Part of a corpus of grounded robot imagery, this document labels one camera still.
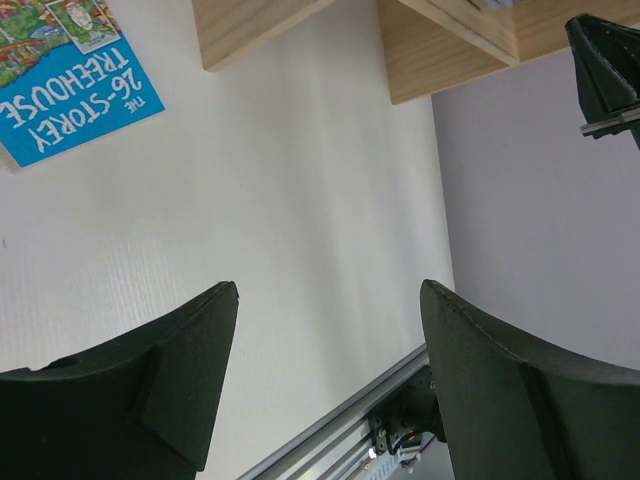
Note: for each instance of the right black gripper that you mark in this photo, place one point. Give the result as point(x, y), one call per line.
point(606, 59)

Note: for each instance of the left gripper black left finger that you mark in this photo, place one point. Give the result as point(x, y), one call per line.
point(142, 405)

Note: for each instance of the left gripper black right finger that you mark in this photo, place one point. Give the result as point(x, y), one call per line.
point(515, 406)

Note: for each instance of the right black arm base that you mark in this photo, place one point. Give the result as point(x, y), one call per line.
point(409, 411)

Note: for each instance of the wooden two-tier shelf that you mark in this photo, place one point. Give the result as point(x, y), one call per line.
point(428, 46)

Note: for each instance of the aluminium mounting rail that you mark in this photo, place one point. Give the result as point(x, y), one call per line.
point(343, 440)

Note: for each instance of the bright blue illustrated book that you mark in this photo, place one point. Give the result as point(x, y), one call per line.
point(68, 76)

